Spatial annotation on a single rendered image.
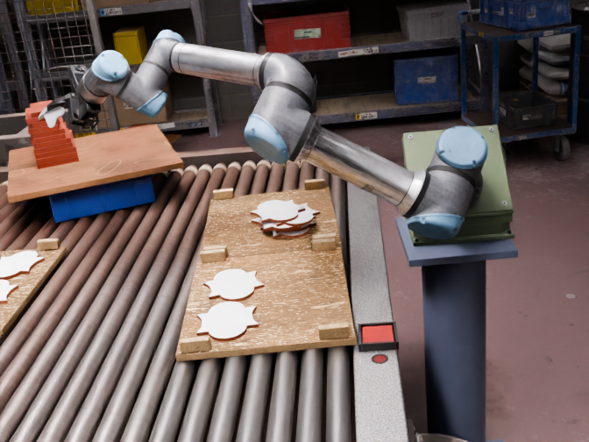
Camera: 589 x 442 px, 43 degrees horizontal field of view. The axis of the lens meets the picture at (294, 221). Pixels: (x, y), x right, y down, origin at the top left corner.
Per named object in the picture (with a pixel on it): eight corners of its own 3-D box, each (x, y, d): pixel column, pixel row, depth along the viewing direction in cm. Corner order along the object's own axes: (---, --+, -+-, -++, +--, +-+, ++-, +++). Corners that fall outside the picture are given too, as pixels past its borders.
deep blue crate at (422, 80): (453, 89, 622) (451, 44, 607) (459, 101, 584) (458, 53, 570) (392, 94, 626) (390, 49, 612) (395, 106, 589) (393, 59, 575)
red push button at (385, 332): (392, 331, 147) (392, 324, 147) (394, 347, 142) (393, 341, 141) (362, 332, 148) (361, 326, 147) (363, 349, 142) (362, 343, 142)
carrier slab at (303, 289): (341, 253, 181) (340, 246, 180) (356, 345, 143) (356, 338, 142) (198, 267, 181) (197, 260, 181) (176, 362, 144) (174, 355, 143)
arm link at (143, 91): (178, 80, 186) (140, 54, 182) (159, 117, 182) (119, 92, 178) (168, 88, 193) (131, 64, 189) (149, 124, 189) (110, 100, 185)
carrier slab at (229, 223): (329, 190, 219) (329, 186, 218) (342, 251, 181) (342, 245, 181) (211, 203, 219) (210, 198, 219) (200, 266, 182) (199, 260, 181)
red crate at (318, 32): (348, 38, 607) (345, 3, 596) (351, 48, 566) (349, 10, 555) (267, 46, 609) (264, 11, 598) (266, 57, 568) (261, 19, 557)
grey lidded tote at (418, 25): (457, 27, 599) (456, -4, 589) (471, 35, 566) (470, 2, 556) (396, 35, 597) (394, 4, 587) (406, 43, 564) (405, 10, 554)
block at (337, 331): (349, 333, 144) (348, 321, 143) (350, 338, 142) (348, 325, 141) (318, 336, 144) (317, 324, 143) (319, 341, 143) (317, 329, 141)
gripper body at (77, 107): (64, 129, 194) (80, 108, 185) (60, 99, 197) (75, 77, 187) (92, 131, 199) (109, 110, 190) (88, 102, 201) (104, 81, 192)
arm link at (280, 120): (486, 181, 168) (270, 73, 163) (464, 239, 164) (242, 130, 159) (463, 196, 180) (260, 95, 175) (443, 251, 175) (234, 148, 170)
